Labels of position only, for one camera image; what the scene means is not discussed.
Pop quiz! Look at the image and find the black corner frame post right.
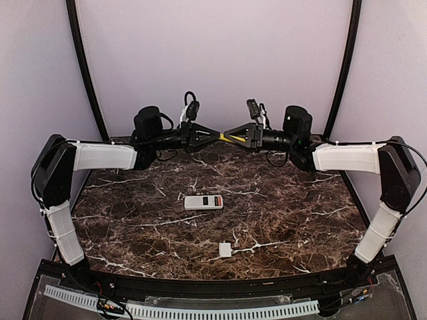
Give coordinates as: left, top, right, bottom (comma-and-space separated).
323, 0, 362, 139

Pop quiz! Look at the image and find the white remote control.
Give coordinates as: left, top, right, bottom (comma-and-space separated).
184, 195, 224, 210

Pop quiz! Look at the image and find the yellow handled screwdriver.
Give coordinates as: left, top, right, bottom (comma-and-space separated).
219, 133, 246, 143

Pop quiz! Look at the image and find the white cable duct left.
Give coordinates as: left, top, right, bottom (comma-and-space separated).
43, 285, 98, 312

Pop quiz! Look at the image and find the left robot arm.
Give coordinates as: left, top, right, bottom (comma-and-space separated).
31, 106, 220, 267

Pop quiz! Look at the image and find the white cable duct right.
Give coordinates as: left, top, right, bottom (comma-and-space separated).
126, 299, 320, 320

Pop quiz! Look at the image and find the white cable duct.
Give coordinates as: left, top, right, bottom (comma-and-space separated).
43, 285, 98, 312
126, 299, 320, 320

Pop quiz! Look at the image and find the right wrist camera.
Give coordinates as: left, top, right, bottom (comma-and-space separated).
246, 99, 268, 129

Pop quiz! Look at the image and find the white battery cover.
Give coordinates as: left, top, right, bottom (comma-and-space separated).
218, 242, 232, 258

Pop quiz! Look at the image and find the black corner frame post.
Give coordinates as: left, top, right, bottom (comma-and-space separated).
323, 0, 362, 139
65, 0, 109, 141

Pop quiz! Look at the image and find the black corner frame post left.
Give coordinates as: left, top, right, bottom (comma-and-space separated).
65, 0, 109, 141

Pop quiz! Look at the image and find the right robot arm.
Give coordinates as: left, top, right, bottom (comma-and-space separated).
223, 100, 421, 286

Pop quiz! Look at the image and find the black front mounting rail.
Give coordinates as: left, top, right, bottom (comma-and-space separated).
39, 256, 398, 304

